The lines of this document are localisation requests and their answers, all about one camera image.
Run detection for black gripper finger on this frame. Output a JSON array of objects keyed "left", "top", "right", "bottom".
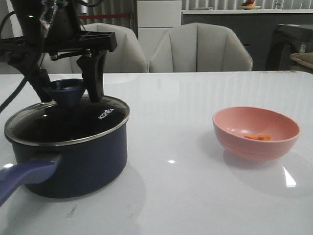
[
  {"left": 14, "top": 61, "right": 52, "bottom": 102},
  {"left": 76, "top": 50, "right": 107, "bottom": 102}
]

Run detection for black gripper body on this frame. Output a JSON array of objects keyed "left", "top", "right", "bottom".
[{"left": 0, "top": 31, "right": 116, "bottom": 61}]

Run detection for glass pot lid blue knob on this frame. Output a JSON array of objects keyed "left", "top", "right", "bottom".
[{"left": 4, "top": 78, "right": 130, "bottom": 147}]

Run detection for dark blue saucepan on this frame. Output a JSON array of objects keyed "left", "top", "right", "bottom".
[{"left": 0, "top": 123, "right": 127, "bottom": 203}]

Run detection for pink bowl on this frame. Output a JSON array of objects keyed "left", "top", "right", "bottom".
[{"left": 212, "top": 106, "right": 300, "bottom": 162}]

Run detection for orange ham slices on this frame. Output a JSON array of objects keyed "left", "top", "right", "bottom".
[{"left": 244, "top": 134, "right": 271, "bottom": 141}]

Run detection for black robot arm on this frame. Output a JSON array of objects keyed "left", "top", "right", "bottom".
[{"left": 0, "top": 0, "right": 117, "bottom": 102}]

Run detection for left grey upholstered chair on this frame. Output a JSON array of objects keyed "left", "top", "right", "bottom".
[{"left": 40, "top": 22, "right": 149, "bottom": 74}]

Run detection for grey upholstered chair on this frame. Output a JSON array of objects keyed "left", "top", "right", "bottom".
[
  {"left": 40, "top": 22, "right": 149, "bottom": 74},
  {"left": 149, "top": 23, "right": 253, "bottom": 73}
]

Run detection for red belt stanchion barrier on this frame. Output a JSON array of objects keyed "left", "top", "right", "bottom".
[{"left": 78, "top": 12, "right": 137, "bottom": 37}]

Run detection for white refrigerator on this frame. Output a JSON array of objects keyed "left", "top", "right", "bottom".
[{"left": 137, "top": 0, "right": 182, "bottom": 61}]

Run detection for right grey upholstered chair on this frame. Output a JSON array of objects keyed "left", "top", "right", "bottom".
[{"left": 149, "top": 23, "right": 253, "bottom": 73}]

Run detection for grey kitchen counter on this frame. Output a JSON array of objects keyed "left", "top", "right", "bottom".
[{"left": 182, "top": 9, "right": 313, "bottom": 71}]

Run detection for fruit plate on counter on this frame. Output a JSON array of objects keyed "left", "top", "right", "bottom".
[{"left": 240, "top": 0, "right": 261, "bottom": 10}]

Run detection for dark appliance at right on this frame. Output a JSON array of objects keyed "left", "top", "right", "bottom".
[{"left": 265, "top": 24, "right": 313, "bottom": 71}]

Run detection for beige cushion at right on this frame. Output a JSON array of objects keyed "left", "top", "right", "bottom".
[{"left": 290, "top": 52, "right": 313, "bottom": 74}]

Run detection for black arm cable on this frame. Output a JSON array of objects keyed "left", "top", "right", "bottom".
[{"left": 0, "top": 9, "right": 47, "bottom": 113}]

